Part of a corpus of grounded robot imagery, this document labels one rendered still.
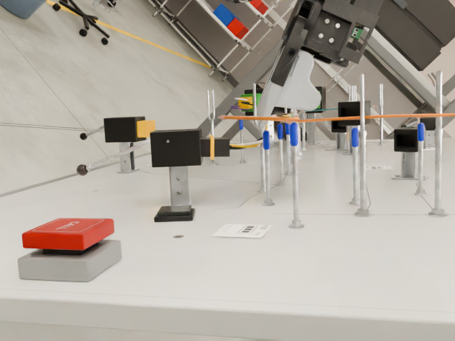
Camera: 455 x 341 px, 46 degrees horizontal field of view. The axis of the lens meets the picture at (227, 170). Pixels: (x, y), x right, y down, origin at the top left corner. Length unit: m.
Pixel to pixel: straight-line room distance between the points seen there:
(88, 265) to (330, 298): 0.17
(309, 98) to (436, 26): 1.07
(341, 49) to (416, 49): 1.05
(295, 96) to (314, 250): 0.20
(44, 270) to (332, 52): 0.36
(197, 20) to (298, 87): 8.51
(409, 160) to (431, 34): 0.86
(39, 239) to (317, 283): 0.20
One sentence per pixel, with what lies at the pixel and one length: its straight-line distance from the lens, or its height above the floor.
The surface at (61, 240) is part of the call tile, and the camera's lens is 0.40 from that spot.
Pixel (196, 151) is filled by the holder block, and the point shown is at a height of 1.14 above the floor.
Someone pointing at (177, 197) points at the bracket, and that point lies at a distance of 0.62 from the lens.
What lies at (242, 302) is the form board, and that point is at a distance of 0.34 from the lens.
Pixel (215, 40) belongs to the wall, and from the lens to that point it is 8.87.
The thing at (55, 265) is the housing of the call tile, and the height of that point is 1.08.
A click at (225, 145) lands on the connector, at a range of 0.61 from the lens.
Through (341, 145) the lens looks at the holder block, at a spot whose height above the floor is 1.20.
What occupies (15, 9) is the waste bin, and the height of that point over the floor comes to 0.05.
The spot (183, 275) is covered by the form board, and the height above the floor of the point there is 1.14.
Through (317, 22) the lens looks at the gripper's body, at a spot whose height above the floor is 1.33.
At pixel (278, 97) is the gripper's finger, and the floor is 1.25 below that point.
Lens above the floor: 1.32
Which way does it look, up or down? 16 degrees down
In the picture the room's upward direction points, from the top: 45 degrees clockwise
